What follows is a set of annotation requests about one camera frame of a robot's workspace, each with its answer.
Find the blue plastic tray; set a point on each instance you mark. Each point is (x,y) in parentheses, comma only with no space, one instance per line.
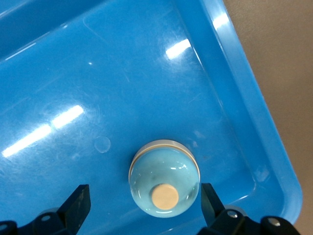
(122,73)

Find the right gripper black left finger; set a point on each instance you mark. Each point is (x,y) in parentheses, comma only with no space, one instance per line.
(71,213)

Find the brown table mat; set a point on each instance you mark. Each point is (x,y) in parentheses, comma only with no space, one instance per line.
(288,73)

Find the blue dome desk bell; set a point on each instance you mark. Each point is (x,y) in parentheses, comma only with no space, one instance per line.
(161,166)

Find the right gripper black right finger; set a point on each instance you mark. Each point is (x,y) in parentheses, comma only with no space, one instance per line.
(220,220)

